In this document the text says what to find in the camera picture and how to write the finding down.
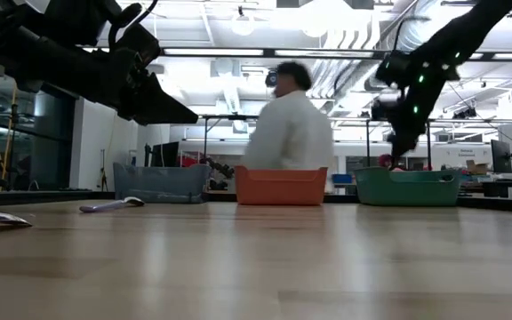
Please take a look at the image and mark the black aluminium table frame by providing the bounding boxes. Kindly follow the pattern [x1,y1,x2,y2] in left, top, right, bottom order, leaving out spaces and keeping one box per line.
[0,188,512,214]

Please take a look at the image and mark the teal plastic bin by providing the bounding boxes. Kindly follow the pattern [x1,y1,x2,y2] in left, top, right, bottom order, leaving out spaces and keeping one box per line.
[353,166,462,207]

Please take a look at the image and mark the grey plastic bin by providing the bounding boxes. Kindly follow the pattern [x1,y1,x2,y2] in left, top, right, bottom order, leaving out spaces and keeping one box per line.
[112,162,212,204]

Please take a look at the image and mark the black computer monitor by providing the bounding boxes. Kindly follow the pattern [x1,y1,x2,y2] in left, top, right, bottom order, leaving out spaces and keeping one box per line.
[490,139,512,174]
[149,140,180,168]

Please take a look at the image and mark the white round ceiling lamp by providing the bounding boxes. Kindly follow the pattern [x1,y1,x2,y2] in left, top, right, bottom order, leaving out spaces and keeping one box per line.
[230,6,257,37]

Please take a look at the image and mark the orange plastic bin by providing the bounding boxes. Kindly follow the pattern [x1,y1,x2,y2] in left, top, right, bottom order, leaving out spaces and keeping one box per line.
[234,165,329,206]

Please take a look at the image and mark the purple handled spoon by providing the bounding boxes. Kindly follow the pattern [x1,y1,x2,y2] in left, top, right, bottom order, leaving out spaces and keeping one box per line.
[79,196,146,214]

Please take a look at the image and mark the person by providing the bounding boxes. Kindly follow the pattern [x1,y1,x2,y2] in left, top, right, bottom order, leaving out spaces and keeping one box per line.
[239,60,336,171]

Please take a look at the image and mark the cardboard box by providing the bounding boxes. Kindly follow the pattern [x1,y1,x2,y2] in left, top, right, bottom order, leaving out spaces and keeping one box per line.
[466,158,489,176]

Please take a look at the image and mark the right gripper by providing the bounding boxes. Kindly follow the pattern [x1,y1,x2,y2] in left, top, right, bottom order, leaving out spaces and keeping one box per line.
[371,84,439,164]

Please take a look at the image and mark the teal patterned handle spoon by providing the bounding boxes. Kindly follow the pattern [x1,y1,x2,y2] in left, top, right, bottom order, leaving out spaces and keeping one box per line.
[0,212,34,228]

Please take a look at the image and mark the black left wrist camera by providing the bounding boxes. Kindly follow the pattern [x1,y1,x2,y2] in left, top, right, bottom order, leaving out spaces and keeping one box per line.
[114,24,163,68]

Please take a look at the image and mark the blue plastic crate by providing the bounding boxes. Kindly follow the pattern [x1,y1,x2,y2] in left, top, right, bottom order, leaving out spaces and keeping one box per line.
[331,172,355,186]

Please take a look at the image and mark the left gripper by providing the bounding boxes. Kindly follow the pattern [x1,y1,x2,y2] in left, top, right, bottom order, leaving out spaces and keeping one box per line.
[91,46,199,126]

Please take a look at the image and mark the black overhead frame beam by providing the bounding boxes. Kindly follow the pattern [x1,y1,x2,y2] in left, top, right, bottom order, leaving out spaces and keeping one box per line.
[151,45,512,61]

